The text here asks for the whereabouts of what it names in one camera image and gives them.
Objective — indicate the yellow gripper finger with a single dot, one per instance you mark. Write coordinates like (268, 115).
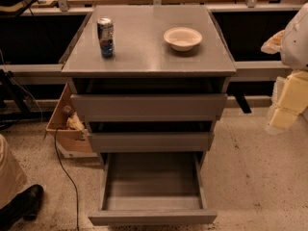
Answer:
(289, 100)
(273, 44)

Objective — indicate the redbull can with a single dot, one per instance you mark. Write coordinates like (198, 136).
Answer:
(105, 32)

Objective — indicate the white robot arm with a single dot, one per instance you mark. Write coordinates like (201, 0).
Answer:
(294, 47)

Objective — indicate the grey drawer cabinet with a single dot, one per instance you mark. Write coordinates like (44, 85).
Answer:
(143, 63)

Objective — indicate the grey open bottom drawer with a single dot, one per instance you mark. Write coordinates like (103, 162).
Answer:
(152, 189)

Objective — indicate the grey top drawer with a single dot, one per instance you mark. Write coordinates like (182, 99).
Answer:
(152, 107)

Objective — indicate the grey middle drawer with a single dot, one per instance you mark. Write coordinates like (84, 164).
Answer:
(150, 142)

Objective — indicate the crumpled item in box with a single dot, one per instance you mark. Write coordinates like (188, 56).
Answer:
(74, 123)

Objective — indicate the cardboard box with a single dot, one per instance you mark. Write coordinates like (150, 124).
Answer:
(72, 142)

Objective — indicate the black shoe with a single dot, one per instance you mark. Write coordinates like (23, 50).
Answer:
(25, 205)

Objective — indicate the beige trouser leg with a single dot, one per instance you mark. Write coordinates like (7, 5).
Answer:
(12, 176)

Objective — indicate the metal rail frame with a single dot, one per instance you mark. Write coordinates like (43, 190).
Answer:
(51, 74)

